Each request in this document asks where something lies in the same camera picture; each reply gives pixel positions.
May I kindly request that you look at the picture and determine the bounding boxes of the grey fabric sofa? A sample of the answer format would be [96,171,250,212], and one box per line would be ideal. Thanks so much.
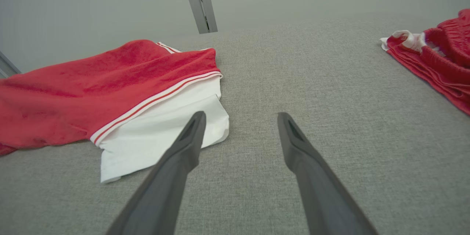
[0,10,470,235]

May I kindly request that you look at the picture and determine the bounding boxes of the red shorts with white stripe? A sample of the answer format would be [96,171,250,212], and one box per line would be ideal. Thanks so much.
[380,8,470,116]

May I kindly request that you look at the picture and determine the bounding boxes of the grey vertical wall post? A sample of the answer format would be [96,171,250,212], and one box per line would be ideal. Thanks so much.
[180,0,218,35]

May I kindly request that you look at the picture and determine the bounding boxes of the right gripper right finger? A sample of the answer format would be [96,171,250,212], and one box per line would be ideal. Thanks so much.
[277,112,379,235]

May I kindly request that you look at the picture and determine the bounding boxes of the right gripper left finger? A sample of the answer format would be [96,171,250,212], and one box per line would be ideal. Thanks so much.
[105,111,207,235]

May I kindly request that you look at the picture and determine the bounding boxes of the grey wall bottom rail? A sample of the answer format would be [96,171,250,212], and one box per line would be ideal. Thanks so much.
[0,51,21,80]

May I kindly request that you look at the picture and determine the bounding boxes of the red and white jersey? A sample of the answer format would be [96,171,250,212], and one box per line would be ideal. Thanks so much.
[0,39,230,184]

